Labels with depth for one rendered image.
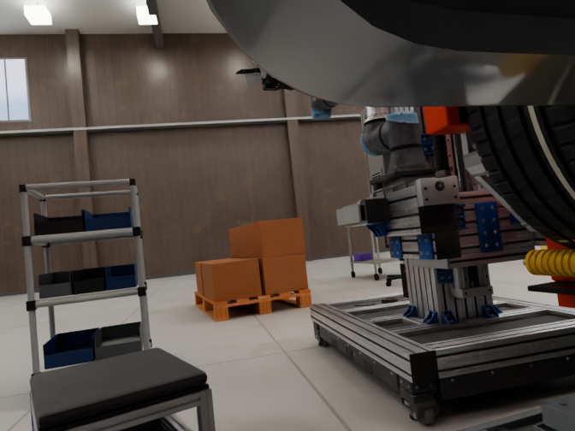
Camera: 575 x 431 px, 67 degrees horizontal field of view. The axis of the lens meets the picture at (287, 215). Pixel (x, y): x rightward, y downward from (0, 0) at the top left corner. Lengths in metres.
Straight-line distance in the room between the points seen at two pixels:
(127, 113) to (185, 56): 2.18
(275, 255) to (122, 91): 9.34
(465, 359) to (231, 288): 2.61
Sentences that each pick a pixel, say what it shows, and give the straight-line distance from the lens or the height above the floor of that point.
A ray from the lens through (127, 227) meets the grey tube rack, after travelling 2.29.
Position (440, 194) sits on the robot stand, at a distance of 1.50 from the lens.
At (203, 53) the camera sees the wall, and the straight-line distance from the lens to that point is 12.93.
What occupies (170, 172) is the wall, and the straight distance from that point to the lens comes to 11.97.
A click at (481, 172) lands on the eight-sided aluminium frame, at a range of 1.04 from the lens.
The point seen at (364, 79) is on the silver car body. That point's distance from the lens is 0.37.
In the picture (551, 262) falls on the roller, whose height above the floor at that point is 0.51.
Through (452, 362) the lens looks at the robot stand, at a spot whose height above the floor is 0.18.
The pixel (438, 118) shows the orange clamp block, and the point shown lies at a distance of 0.98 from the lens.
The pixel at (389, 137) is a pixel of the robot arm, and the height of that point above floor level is 0.96.
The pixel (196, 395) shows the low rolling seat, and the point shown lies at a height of 0.30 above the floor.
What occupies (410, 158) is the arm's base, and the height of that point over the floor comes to 0.86.
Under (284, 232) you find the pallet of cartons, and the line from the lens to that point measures 3.97.
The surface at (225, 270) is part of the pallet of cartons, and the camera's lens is 3.84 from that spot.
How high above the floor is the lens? 0.62
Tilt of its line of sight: 3 degrees up
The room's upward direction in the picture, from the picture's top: 6 degrees counter-clockwise
